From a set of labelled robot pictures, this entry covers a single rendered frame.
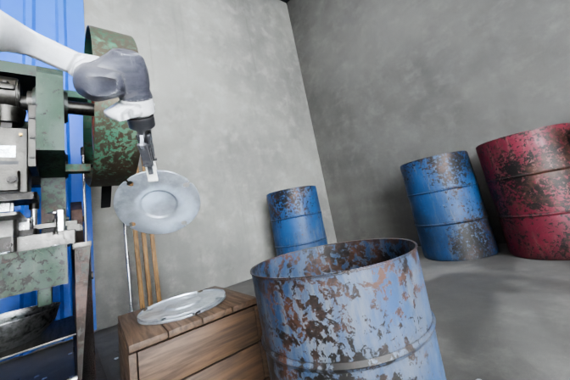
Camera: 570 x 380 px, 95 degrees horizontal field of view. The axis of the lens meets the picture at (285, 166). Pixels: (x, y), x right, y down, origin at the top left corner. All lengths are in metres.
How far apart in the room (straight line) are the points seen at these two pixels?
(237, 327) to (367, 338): 0.51
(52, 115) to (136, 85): 0.79
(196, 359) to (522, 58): 3.19
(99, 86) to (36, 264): 0.76
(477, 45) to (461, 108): 0.60
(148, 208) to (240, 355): 0.59
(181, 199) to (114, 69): 0.49
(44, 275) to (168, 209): 0.50
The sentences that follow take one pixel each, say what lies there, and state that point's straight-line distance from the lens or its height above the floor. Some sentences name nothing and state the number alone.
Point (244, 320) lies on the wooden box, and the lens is 0.99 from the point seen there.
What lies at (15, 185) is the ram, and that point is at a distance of 1.52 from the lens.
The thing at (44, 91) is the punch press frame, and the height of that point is 1.34.
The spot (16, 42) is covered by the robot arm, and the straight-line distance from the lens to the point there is 0.92.
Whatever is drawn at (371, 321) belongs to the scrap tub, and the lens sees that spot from 0.57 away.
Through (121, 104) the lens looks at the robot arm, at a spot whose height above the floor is 0.98.
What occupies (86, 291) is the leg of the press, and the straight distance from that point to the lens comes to 1.31.
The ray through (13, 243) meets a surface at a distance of 1.43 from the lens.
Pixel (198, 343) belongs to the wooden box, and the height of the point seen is 0.29.
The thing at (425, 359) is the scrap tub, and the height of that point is 0.29.
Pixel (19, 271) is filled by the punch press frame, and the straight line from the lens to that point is 1.36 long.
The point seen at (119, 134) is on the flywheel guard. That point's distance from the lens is 1.38.
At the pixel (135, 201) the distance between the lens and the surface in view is 1.09.
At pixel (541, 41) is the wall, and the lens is 3.28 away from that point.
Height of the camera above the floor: 0.59
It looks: 11 degrees up
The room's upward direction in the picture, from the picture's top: 10 degrees counter-clockwise
